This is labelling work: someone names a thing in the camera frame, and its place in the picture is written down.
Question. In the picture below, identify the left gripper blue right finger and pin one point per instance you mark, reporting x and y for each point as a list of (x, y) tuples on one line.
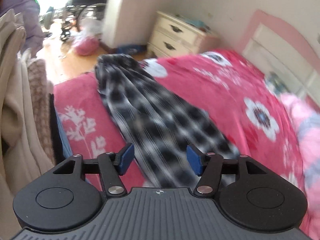
[(197, 160)]

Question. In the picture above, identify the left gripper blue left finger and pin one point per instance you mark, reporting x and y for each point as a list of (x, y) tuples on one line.
[(124, 158)]

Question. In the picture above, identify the black white plaid shirt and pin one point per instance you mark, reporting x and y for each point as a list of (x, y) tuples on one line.
[(159, 123)]

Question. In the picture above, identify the beige hanging clothes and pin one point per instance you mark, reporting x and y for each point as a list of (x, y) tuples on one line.
[(22, 156)]

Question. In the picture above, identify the red floral fleece blanket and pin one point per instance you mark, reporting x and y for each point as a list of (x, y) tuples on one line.
[(227, 88)]

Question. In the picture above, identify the blue checkered pillow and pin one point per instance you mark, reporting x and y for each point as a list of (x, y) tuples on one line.
[(274, 84)]

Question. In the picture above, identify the blue water bottle pack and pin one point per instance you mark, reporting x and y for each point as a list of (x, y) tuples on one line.
[(131, 49)]

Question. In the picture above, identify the pink grey floral duvet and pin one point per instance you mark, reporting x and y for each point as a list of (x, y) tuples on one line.
[(305, 121)]

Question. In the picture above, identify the pink plastic bag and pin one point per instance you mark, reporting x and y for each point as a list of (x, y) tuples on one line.
[(85, 45)]

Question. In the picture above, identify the cream bedside nightstand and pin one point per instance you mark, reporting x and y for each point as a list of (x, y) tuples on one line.
[(173, 37)]

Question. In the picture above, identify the white pink headboard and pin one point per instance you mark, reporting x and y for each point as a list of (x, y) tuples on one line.
[(275, 46)]

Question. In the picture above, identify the wheelchair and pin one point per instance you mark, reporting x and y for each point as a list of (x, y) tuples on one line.
[(73, 14)]

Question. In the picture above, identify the lavender puffer jacket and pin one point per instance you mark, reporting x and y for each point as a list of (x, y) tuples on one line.
[(29, 10)]

